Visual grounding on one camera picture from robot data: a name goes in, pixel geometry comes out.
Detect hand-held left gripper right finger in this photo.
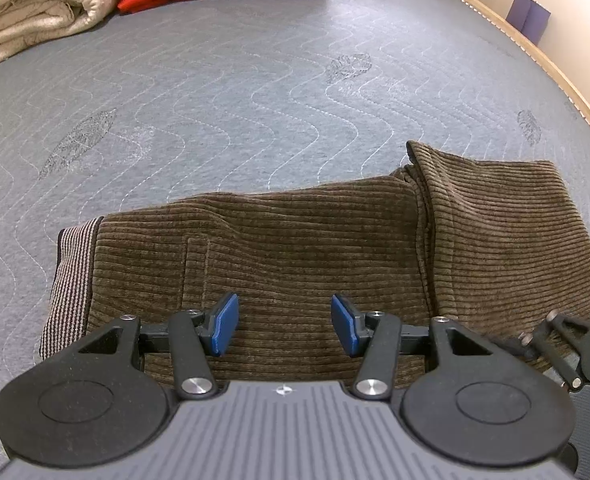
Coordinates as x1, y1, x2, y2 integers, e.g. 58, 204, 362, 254
331, 294, 498, 402

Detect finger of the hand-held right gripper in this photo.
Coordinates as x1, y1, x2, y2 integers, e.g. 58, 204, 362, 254
492, 311, 590, 393

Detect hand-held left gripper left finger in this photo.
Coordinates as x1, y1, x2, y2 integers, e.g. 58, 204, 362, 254
78, 292, 240, 402

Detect brown corduroy pants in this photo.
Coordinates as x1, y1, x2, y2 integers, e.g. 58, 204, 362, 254
39, 140, 590, 392

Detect purple folded object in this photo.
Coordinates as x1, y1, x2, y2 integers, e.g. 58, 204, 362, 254
506, 0, 552, 46

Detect cream folded blanket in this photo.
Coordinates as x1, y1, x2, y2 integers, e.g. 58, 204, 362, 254
0, 0, 121, 73

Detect wooden bed frame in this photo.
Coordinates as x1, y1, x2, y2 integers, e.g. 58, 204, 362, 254
425, 0, 590, 163

